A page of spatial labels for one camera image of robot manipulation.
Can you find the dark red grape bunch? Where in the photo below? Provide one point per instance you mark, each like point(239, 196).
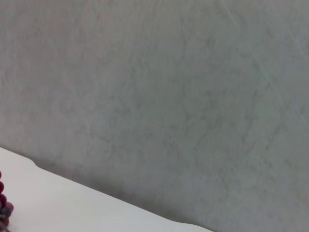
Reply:
point(3, 207)

